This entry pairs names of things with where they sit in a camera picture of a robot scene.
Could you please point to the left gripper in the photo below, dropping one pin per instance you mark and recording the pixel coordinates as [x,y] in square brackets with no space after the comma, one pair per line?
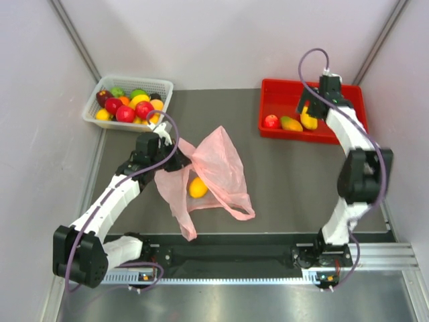
[179,160]

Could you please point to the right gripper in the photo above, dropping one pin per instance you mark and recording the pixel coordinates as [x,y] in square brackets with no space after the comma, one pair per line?
[301,103]

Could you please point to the yellow banana from bag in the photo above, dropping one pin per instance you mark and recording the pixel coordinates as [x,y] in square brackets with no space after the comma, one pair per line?
[307,121]

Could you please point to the green yellow mango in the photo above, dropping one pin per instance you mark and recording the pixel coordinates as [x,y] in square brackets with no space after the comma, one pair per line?
[289,124]

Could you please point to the yellow orange lemon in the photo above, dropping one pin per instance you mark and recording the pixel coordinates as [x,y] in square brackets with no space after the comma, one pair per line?
[197,188]

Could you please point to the pink plastic bag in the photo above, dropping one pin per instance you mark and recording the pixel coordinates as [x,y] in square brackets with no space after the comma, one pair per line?
[216,161]

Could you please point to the red apple from bag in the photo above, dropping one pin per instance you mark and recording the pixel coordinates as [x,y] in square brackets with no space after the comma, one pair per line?
[271,122]

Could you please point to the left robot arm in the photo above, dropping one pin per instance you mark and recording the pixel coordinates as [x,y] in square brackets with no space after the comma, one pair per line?
[80,252]

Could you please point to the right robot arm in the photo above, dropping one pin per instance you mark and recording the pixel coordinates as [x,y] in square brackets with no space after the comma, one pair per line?
[364,177]

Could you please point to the yellow fruit basket front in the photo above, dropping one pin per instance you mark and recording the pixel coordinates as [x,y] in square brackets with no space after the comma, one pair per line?
[154,119]

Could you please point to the orange fruit in basket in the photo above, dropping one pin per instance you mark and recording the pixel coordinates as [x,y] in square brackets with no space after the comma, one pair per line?
[158,106]

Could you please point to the dark red fruit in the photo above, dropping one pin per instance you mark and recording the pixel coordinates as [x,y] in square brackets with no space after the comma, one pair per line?
[102,96]

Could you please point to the red plastic tray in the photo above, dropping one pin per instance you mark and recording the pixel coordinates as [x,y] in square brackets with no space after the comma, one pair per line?
[281,98]

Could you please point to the red apple right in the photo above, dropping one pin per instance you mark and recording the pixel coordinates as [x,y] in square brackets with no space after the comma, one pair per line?
[143,108]

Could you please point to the dark plum in basket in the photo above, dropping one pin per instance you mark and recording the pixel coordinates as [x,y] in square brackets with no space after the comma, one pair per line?
[155,96]

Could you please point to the red apple middle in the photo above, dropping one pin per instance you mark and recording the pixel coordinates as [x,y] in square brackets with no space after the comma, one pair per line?
[125,114]

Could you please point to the yellow banana in basket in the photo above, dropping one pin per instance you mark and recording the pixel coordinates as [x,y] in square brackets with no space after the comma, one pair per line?
[137,99]

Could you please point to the green lime right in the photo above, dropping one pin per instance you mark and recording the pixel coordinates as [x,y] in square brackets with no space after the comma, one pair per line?
[137,92]

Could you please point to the small orange tangerine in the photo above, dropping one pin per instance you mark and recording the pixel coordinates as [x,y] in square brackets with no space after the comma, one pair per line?
[125,100]

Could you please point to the white perforated basket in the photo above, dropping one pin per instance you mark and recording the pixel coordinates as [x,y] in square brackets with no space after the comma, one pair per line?
[150,85]

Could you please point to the red apple left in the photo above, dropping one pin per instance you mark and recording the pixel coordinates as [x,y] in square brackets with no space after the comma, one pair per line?
[112,104]

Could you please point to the yellow lemon in basket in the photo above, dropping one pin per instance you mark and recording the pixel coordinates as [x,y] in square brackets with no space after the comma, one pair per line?
[103,115]

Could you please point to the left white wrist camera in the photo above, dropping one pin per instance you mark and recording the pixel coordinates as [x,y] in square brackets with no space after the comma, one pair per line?
[162,129]

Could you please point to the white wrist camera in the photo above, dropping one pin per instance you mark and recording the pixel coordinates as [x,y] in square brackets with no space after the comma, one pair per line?
[162,129]
[327,72]

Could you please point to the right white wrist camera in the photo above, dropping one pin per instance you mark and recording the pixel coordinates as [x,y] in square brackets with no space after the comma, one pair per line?
[327,72]

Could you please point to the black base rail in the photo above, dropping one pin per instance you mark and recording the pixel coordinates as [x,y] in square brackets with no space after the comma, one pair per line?
[249,256]

